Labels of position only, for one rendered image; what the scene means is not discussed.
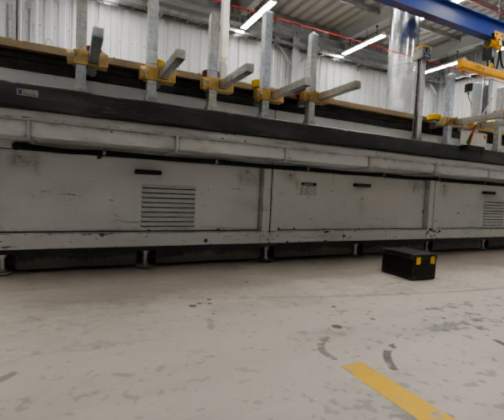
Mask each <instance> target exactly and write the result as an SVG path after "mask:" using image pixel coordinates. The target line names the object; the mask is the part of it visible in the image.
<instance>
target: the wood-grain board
mask: <svg viewBox="0 0 504 420"><path fill-rule="evenodd" d="M0 48H9V49H14V50H18V51H24V52H29V53H37V54H42V55H47V56H52V57H57V58H66V59H67V49H64V48H59V47H51V46H46V45H42V44H37V43H32V42H24V41H19V40H15V39H11V38H5V37H0ZM108 66H109V67H114V68H122V69H127V70H132V71H137V72H139V67H140V66H143V67H146V64H144V63H139V62H131V61H127V60H122V59H117V58H113V57H109V58H108ZM175 71H176V78H179V79H184V80H188V81H194V82H200V81H201V78H202V74H197V73H193V72H184V71H180V70H175ZM233 88H236V89H241V90H245V91H250V92H254V90H253V89H252V84H251V83H246V82H237V83H235V84H234V87H233ZM285 98H292V99H297V100H300V98H299V97H295V93H292V94H289V95H287V96H285ZM326 105H330V106H335V107H340V108H349V109H353V110H358V111H363V112H368V113H377V114H381V115H387V116H392V117H396V118H405V119H410V120H413V114H411V113H407V112H398V111H394V110H389V109H385V108H380V107H372V106H367V105H362V104H358V103H354V102H345V101H341V100H336V99H331V98H329V99H328V104H326ZM422 121H423V122H425V123H432V122H429V121H427V117H425V116H422ZM493 132H494V129H491V128H487V130H486V131H482V132H481V133H490V134H493ZM502 136H504V131H502Z"/></svg>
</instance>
